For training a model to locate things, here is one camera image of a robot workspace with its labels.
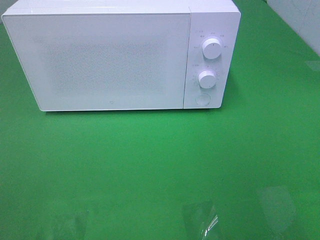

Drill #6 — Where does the white microwave door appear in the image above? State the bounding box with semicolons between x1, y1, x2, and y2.
3;14;190;111

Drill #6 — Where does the round door release button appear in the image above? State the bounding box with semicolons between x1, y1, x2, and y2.
195;93;211;106

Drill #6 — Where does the lower white microwave knob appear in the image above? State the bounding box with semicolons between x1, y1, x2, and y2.
198;70;217;89

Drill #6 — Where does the white microwave knob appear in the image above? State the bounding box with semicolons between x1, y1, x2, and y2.
201;36;223;60
198;70;217;89

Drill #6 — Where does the white microwave oven body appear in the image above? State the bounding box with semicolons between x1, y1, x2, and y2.
1;0;241;112

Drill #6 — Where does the upper white microwave knob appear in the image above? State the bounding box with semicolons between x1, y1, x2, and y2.
201;36;223;60

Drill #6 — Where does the clear adhesive tape strip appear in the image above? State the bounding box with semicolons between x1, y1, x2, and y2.
182;200;223;240

